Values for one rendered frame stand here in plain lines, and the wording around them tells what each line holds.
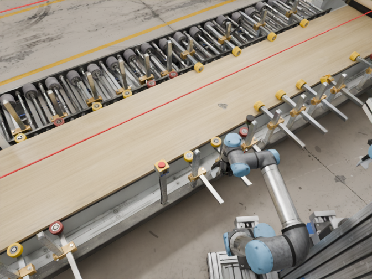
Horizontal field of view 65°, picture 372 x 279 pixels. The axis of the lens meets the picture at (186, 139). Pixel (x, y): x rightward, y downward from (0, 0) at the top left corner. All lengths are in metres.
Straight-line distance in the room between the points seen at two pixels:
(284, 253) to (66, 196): 1.46
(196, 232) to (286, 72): 1.73
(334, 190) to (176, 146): 1.87
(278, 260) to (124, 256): 1.89
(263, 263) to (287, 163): 2.35
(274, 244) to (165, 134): 1.38
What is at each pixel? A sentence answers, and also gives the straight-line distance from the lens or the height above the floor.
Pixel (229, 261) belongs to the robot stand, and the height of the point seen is 0.23.
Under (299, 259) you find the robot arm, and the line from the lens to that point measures 1.19.
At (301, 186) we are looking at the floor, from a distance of 3.31.
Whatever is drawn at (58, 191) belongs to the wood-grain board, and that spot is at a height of 0.90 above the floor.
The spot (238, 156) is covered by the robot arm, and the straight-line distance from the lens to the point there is 1.29.
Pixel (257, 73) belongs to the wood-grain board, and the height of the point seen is 0.90.
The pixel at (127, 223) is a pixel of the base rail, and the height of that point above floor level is 0.70.
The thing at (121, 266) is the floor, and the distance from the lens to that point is 2.82.
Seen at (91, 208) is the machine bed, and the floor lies 0.78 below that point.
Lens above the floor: 2.71
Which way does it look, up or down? 54 degrees down
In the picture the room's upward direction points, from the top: 3 degrees clockwise
